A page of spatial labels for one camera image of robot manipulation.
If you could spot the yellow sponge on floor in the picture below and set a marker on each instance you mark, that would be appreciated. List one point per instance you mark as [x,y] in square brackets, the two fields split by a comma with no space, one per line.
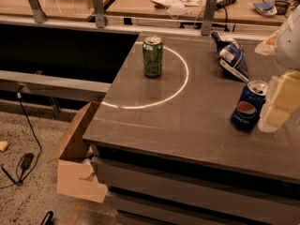
[3,146]

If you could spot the black power adapter with cable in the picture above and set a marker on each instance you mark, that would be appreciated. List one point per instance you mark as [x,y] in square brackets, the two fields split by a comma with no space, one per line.
[29,161]

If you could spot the black object on floor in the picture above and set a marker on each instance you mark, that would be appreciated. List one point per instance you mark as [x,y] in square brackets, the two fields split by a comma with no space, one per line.
[48,219]

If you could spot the cardboard box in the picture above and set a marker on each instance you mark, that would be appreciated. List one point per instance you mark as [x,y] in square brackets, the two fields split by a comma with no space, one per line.
[75,175]

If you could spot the grey drawer cabinet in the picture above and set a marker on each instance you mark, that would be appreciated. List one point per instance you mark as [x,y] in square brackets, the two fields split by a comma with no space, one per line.
[150,190]

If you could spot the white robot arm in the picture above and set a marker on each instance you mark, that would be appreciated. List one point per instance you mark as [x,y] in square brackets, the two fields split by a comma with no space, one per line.
[287,48]

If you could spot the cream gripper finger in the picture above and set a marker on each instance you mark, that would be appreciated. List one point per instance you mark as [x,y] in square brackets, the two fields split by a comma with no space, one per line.
[282,99]
[267,47]

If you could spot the middle metal bracket post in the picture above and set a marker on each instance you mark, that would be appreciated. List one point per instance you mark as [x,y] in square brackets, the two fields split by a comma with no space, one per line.
[99,13]

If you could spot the green soda can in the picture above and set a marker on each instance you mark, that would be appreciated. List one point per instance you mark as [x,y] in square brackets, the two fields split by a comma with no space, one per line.
[152,51]

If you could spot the right metal bracket post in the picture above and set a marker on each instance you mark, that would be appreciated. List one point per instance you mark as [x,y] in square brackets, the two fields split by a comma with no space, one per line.
[208,16]

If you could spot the blue pepsi can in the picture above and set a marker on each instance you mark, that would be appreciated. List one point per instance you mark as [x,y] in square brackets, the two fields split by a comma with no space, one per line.
[247,111]

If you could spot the metal bracket post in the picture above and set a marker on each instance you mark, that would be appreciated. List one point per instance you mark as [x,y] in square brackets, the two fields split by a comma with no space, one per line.
[208,16]
[99,13]
[38,14]

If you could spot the left metal bracket post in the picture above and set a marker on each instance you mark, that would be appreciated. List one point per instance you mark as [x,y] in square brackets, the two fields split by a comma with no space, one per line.
[38,14]

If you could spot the blue chip bag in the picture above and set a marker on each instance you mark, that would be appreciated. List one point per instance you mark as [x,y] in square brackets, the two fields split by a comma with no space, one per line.
[231,56]

